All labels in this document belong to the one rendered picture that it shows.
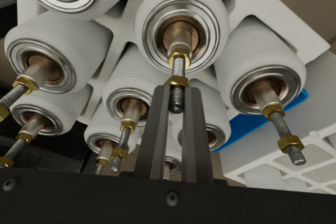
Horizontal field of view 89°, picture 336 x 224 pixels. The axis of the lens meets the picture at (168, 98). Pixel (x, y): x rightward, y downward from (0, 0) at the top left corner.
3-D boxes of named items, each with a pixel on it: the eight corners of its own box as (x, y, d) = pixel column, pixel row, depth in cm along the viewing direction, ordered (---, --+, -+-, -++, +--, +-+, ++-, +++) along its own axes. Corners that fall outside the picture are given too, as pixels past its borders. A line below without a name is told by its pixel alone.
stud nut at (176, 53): (179, 43, 13) (179, 48, 13) (195, 56, 14) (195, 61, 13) (164, 60, 15) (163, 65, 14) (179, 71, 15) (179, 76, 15)
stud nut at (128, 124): (138, 127, 22) (137, 132, 21) (129, 131, 23) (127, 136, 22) (128, 118, 21) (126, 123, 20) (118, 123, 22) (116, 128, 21)
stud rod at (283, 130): (261, 103, 20) (291, 166, 14) (263, 97, 19) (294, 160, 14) (271, 102, 20) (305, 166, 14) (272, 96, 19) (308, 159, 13)
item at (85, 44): (96, -22, 29) (22, 8, 16) (133, 26, 34) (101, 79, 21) (65, 11, 34) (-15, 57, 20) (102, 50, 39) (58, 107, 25)
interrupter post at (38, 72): (41, 54, 20) (20, 70, 17) (60, 69, 21) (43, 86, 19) (31, 64, 21) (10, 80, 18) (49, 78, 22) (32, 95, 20)
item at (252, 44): (209, 58, 38) (222, 121, 25) (205, 12, 32) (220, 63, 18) (256, 50, 36) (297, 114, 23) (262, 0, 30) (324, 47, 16)
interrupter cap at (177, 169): (189, 161, 33) (190, 164, 33) (173, 175, 38) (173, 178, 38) (153, 150, 32) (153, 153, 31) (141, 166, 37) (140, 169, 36)
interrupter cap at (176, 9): (181, -27, 14) (181, -26, 13) (235, 38, 17) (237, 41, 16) (128, 39, 18) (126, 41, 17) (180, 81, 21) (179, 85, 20)
